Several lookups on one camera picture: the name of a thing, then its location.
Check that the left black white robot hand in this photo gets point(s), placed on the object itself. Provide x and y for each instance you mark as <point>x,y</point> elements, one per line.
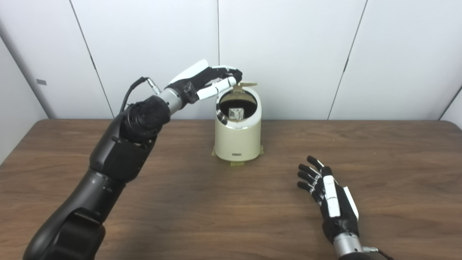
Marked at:
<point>195,77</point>

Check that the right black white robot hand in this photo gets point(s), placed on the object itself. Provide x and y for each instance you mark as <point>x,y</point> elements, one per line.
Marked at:
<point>332,202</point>

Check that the cream round bin lid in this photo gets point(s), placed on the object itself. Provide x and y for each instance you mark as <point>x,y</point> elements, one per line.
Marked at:
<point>247,85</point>

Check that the white green milk carton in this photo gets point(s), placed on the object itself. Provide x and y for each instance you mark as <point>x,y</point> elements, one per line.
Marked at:
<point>237,113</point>

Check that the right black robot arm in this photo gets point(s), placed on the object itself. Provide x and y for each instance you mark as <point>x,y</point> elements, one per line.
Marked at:
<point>348,247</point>

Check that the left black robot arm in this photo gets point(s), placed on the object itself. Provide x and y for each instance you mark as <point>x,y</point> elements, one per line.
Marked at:
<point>119,155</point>

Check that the cream-colored bin body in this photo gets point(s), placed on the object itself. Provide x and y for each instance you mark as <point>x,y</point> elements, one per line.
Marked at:
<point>238,142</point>

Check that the small grey wall sticker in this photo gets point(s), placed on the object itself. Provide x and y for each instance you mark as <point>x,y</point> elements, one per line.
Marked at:
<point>41,82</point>

